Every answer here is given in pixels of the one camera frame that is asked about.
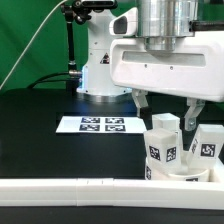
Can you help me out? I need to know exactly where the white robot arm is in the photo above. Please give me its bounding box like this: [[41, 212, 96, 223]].
[[74, 0, 224, 131]]

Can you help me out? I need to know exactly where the white marker sheet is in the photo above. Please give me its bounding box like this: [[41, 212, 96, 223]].
[[56, 116, 146, 134]]

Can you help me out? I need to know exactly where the white L-shaped obstacle frame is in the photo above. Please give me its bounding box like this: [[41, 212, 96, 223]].
[[0, 162, 224, 210]]

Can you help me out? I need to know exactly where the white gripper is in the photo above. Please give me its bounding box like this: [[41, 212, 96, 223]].
[[110, 31, 224, 131]]

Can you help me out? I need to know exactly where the white round stool seat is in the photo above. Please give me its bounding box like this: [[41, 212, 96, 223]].
[[145, 158, 210, 182]]

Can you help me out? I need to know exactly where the black cable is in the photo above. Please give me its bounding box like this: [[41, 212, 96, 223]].
[[27, 72, 83, 90]]

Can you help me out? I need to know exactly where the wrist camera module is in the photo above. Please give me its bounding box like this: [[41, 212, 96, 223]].
[[109, 7, 138, 37]]

